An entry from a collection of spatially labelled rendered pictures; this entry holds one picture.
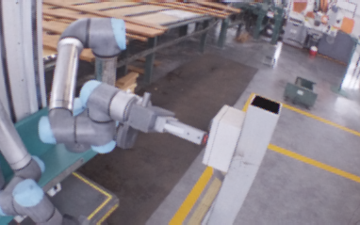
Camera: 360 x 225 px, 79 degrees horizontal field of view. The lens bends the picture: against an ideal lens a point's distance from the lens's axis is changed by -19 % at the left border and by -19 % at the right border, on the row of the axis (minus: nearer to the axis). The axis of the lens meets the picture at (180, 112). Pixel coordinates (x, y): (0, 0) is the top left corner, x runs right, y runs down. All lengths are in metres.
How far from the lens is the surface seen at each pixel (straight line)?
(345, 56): 9.35
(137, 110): 0.56
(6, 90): 1.16
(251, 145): 0.52
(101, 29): 0.93
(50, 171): 1.21
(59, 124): 0.72
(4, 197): 0.80
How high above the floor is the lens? 1.51
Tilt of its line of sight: 30 degrees down
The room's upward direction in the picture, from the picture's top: 10 degrees clockwise
